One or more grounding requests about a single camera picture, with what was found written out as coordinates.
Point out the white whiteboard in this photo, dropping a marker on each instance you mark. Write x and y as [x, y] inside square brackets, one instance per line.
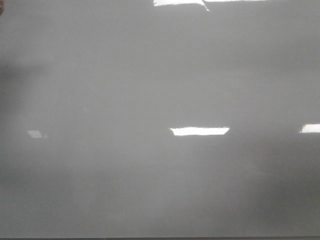
[120, 118]

